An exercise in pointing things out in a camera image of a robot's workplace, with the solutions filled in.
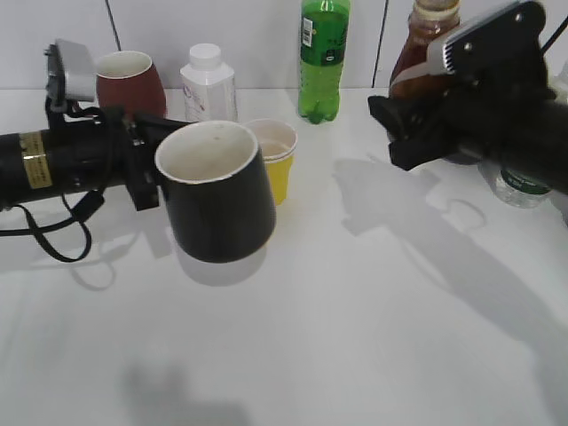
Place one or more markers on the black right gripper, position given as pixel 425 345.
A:
pixel 508 120

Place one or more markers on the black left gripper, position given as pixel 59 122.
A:
pixel 145 133

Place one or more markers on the brown Nescafe coffee bottle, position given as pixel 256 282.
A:
pixel 427 21

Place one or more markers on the black ceramic mug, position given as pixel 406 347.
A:
pixel 217 191

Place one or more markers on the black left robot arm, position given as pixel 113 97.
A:
pixel 100 147

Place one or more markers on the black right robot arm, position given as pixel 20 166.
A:
pixel 506 115

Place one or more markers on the yellow paper cup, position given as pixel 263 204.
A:
pixel 278 141

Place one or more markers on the dark red ceramic mug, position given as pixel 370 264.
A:
pixel 129 79

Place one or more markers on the clear water bottle green label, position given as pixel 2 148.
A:
pixel 518 190

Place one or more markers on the white plastic milk bottle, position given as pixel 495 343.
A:
pixel 208 86

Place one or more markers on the green soda bottle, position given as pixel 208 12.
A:
pixel 323 36

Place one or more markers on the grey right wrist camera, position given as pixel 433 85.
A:
pixel 504 39

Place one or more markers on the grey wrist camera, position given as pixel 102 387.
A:
pixel 504 39
pixel 71 74

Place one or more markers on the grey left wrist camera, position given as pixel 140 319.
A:
pixel 71 74

